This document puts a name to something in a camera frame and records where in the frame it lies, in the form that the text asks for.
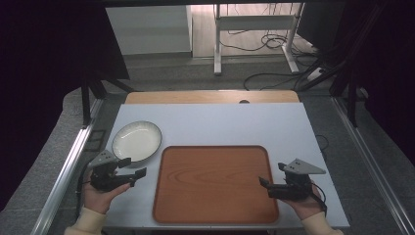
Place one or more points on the white board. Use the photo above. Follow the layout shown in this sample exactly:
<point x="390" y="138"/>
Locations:
<point x="212" y="124"/>

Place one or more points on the black stand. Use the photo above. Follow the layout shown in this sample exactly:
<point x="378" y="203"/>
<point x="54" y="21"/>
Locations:
<point x="351" y="104"/>
<point x="85" y="104"/>

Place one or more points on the person's right hand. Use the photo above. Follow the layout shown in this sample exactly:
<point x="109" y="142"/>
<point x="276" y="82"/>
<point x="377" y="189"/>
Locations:
<point x="306" y="207"/>

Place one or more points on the white bowl with dark rim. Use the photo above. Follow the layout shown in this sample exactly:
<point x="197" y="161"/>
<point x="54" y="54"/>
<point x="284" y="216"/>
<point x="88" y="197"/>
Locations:
<point x="137" y="141"/>

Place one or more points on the white power strip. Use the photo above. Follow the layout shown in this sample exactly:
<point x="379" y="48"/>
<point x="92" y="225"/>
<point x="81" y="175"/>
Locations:
<point x="315" y="74"/>

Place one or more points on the person's left hand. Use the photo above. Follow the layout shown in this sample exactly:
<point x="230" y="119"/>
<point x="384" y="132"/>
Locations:
<point x="99" y="199"/>

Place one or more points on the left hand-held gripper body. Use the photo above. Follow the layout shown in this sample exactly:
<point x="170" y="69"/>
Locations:
<point x="103" y="178"/>

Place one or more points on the brown wooden tray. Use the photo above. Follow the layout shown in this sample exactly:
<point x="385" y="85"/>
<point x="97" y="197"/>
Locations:
<point x="215" y="186"/>

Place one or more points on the dark curtain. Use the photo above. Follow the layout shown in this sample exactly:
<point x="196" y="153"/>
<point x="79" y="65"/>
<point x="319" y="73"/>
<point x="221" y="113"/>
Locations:
<point x="388" y="65"/>
<point x="49" y="65"/>

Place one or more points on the white desk frame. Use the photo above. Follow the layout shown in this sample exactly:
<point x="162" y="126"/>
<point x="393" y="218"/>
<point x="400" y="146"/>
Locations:
<point x="254" y="22"/>

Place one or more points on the metal rail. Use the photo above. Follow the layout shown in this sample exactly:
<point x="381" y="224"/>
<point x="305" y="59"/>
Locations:
<point x="65" y="176"/>
<point x="372" y="169"/>

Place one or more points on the wooden table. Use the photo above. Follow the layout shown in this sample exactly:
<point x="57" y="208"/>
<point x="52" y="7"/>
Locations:
<point x="195" y="97"/>

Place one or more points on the white cabinet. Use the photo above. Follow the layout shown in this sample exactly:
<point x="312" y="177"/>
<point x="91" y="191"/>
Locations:
<point x="150" y="31"/>

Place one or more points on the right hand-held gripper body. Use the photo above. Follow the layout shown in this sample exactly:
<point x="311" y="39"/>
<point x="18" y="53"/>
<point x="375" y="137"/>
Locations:
<point x="295" y="186"/>

